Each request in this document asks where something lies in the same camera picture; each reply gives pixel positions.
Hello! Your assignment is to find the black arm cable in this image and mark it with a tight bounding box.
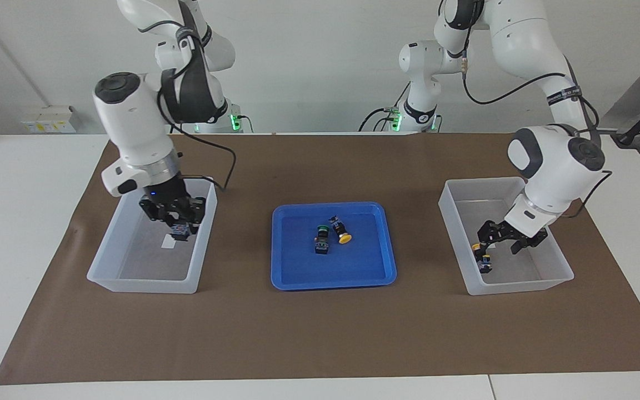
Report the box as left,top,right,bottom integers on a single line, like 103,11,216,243
156,33,237,192
462,47,614,218

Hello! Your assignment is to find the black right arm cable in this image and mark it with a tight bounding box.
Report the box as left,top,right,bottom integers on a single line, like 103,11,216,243
156,33,237,192

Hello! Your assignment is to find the brown table mat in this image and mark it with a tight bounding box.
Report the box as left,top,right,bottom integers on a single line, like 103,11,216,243
0,132,640,385

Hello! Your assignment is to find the blue plastic tray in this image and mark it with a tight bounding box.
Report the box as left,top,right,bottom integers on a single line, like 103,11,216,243
271,202,397,291

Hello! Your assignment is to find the translucent white plastic box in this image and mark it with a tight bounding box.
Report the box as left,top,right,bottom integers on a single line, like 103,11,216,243
87,175,218,294
438,177,574,296

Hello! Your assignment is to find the yellow push button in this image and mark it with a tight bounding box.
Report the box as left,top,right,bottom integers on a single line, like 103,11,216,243
471,242,493,274
328,216,353,245

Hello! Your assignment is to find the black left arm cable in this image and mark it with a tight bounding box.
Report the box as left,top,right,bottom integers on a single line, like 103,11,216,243
462,47,614,218

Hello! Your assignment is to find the white wall socket box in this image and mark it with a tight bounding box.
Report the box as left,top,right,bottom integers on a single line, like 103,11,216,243
20,106,76,134

